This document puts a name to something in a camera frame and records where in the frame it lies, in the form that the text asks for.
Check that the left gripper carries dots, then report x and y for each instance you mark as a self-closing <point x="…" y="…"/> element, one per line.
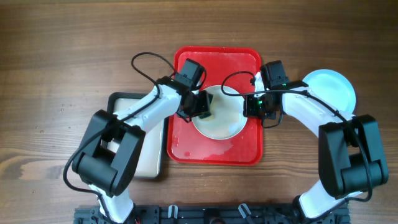
<point x="203" y="107"/>

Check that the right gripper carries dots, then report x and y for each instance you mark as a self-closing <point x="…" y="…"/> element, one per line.
<point x="250" y="111"/>

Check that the green yellow sponge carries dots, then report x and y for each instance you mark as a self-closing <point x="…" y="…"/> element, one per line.
<point x="206" y="116"/>

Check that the white plate with red stain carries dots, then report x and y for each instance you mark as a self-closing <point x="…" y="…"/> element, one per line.
<point x="226" y="116"/>

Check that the light blue plate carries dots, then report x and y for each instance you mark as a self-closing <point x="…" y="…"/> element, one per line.
<point x="332" y="87"/>

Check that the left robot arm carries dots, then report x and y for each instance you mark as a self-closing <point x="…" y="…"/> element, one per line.
<point x="108" y="155"/>

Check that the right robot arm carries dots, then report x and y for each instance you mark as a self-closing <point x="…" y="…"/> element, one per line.
<point x="351" y="158"/>

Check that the red plastic tray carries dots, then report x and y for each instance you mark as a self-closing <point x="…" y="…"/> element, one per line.
<point x="232" y="68"/>

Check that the black tray with soapy water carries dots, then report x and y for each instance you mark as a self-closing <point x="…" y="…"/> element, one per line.
<point x="150" y="160"/>

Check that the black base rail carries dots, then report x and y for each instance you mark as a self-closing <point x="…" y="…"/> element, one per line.
<point x="271" y="213"/>

